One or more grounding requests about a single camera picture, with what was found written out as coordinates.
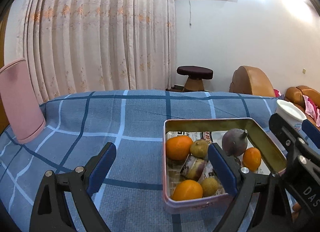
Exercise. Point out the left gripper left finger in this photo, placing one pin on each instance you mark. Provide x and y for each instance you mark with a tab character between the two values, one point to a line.
50	210

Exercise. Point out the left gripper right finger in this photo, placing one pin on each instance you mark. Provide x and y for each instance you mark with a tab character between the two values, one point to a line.
272	212

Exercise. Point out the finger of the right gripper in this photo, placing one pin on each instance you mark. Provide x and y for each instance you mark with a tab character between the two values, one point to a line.
310	130
292	140

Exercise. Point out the small orange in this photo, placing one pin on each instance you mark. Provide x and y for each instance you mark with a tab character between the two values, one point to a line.
187	190
252	159

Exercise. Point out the purple passion fruit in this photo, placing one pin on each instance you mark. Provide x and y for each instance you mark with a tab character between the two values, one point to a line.
235	142

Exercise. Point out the small green-yellow fruit front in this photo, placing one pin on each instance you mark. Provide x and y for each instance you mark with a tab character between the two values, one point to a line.
209	186

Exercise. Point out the small green-yellow fruit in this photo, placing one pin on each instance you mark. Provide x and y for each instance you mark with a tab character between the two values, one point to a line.
209	186
199	148

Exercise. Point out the pink metal tin box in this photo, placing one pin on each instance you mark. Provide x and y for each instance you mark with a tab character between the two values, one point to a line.
213	130

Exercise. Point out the small green-yellow fruit back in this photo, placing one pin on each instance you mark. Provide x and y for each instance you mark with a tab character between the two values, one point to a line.
199	148

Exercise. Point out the large orange tangerine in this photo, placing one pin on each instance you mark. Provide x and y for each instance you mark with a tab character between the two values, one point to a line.
178	148

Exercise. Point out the operator hand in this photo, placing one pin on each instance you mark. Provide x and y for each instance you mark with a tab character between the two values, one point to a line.
296	210

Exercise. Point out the pink blanket on sofa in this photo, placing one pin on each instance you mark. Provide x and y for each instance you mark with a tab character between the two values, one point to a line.
311	109

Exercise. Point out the white paper cup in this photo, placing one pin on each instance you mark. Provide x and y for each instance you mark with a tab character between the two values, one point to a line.
291	114

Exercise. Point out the brown leather sofa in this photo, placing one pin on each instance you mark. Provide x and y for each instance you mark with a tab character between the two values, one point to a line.
297	95

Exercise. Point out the blue plaid tablecloth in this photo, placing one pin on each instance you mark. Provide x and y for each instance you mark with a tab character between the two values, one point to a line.
79	125

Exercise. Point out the brown leather armchair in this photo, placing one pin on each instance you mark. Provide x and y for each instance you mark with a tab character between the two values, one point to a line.
251	81

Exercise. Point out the pink cylindrical appliance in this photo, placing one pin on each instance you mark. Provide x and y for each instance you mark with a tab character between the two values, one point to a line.
20	103

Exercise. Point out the dark round stool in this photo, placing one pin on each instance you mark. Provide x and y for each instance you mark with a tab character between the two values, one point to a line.
196	75

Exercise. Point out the floral pink curtain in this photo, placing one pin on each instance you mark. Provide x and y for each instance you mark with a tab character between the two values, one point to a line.
74	46

